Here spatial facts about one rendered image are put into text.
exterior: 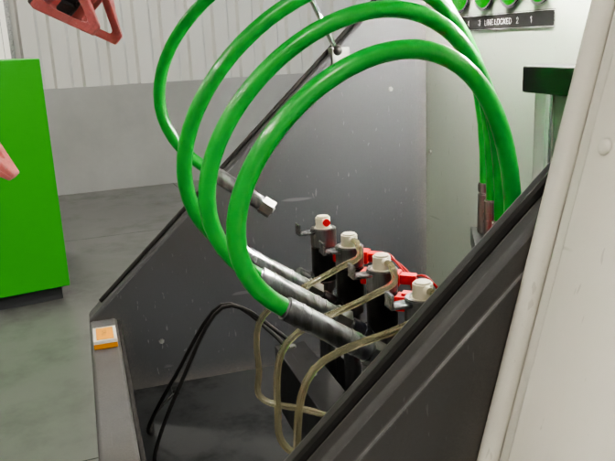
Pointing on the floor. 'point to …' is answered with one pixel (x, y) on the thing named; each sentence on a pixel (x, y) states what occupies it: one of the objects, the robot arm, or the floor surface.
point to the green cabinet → (28, 193)
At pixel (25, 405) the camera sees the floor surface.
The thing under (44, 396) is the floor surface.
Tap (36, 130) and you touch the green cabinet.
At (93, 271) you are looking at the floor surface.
